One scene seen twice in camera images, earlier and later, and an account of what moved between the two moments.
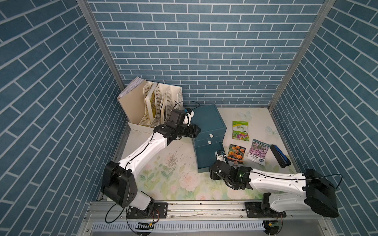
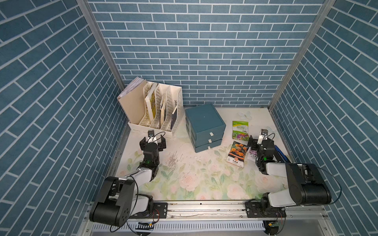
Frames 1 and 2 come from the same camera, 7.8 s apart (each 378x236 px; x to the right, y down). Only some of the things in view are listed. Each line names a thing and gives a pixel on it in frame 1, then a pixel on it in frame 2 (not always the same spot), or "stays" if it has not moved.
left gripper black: x=192 y=131 -> x=162 y=144
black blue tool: x=282 y=159 stays
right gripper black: x=212 y=174 -> x=254 y=141
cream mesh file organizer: x=161 y=99 stays
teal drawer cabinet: x=212 y=128 stays
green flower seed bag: x=240 y=131 stays
